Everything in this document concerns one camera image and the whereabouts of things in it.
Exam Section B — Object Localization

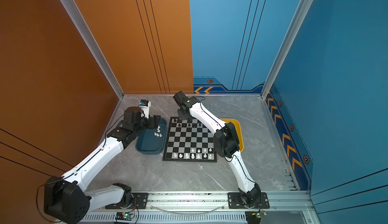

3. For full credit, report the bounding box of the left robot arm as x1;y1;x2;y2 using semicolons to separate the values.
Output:
39;105;161;224

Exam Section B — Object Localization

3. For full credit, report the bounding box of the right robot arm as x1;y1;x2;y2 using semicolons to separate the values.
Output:
173;91;261;208

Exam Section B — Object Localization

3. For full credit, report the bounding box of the left green circuit board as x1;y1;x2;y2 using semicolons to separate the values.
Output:
114;212;136;223

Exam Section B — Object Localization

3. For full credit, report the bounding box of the green circuit board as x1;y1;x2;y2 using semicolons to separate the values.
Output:
245;211;267;224
114;212;136;223

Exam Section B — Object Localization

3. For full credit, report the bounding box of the right green circuit board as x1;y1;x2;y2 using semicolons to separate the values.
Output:
245;211;267;224

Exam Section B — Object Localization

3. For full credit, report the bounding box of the teal plastic tray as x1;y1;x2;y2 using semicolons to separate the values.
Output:
135;118;168;155

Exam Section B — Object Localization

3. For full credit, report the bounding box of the black white chessboard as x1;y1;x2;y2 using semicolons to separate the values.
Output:
163;117;217;163

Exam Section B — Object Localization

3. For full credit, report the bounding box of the yellow plastic tray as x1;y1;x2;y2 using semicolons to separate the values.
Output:
221;118;244;152

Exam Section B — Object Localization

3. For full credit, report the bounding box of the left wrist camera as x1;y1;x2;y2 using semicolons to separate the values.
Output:
139;99;151;118

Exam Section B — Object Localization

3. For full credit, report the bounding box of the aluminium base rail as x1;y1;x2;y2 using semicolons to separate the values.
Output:
79;191;320;224

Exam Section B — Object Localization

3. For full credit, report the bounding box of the aluminium corner post left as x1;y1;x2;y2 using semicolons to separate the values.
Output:
60;0;124;99

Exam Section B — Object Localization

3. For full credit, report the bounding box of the aluminium corner post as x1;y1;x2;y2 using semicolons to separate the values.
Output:
260;0;314;99
60;0;124;99

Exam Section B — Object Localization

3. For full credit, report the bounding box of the aluminium corner post right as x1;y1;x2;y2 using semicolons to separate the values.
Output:
260;0;314;99

